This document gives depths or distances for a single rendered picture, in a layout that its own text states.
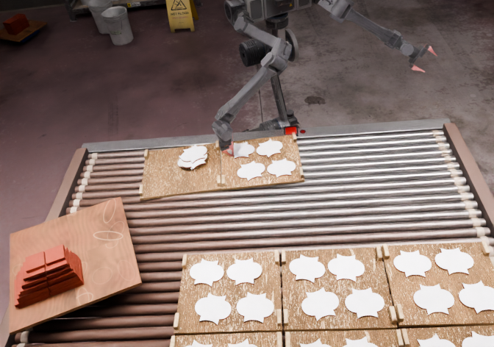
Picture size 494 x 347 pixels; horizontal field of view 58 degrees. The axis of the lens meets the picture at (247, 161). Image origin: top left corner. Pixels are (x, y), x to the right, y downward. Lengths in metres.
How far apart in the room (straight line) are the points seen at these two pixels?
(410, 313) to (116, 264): 1.15
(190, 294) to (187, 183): 0.63
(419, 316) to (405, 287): 0.12
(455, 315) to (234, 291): 0.83
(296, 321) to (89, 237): 0.95
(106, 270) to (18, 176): 2.51
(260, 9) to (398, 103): 2.08
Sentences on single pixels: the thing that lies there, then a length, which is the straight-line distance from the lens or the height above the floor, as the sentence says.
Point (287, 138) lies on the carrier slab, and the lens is 2.43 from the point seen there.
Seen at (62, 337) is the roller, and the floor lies 0.92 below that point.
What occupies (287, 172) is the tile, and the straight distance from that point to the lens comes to 2.23.
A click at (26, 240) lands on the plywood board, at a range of 2.20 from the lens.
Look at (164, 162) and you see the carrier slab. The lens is 2.42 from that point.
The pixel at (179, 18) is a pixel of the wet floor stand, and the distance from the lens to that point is 5.68.
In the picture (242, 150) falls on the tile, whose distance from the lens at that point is 2.37.
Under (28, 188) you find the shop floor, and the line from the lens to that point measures 4.15.
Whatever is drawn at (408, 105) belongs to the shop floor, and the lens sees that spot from 4.28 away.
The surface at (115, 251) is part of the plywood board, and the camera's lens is 1.97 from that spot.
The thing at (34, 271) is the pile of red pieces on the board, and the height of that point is 1.20.
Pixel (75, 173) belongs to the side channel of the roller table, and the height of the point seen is 0.95.
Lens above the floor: 2.53
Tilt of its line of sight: 43 degrees down
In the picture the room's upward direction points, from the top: 8 degrees counter-clockwise
